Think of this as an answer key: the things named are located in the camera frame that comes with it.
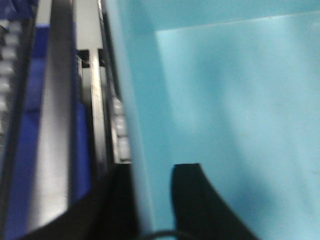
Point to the white roller track rail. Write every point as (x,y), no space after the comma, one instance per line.
(117,126)

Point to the steel divider rail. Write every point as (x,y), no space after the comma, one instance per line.
(51,184)

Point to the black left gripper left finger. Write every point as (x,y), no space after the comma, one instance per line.
(106,212)

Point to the dark blue bin below shelf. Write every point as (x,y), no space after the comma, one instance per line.
(81,167)

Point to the light blue plastic bin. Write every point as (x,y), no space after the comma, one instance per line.
(233,85)

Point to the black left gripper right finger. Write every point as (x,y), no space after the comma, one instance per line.
(199,210)

